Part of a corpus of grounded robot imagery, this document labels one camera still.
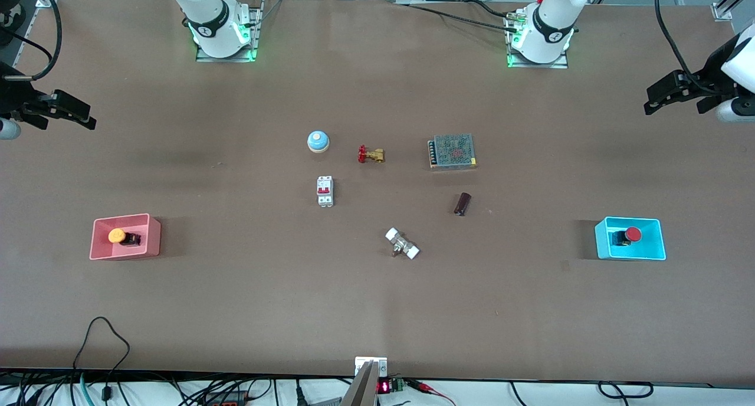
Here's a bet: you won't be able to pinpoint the aluminium frame profile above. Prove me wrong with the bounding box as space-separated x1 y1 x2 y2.
712 0 755 22

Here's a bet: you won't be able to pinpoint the red mushroom push button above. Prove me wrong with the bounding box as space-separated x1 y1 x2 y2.
610 226 642 247

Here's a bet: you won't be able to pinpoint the black coiled cable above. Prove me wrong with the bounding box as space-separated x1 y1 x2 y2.
598 381 654 400

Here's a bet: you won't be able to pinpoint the black cable with gold connector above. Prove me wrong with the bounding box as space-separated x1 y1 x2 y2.
394 0 527 34

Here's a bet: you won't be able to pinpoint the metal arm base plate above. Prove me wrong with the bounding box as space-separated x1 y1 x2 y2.
506 11 569 70
196 0 260 63

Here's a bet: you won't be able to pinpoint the pink plastic bin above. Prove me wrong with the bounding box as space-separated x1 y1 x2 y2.
90 213 161 260

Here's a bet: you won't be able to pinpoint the metal mesh power supply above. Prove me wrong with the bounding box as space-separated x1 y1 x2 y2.
428 134 478 171

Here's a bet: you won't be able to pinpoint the thin black looped cable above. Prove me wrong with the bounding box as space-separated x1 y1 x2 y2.
72 316 132 402

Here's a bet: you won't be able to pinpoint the red clip lead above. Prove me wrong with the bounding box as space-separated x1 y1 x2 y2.
407 380 456 406

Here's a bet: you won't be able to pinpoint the cyan plastic bin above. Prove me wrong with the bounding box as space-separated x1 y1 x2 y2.
594 217 667 261

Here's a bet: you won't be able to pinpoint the silver valve white caps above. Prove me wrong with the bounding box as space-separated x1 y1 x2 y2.
385 227 421 260

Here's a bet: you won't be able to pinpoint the orange black power strip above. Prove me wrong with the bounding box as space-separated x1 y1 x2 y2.
203 389 250 406

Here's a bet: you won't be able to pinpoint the grey metal bar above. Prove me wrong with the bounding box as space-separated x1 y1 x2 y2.
341 361 378 406

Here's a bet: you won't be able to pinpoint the white mounting bracket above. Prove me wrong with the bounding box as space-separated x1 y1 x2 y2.
354 357 388 377

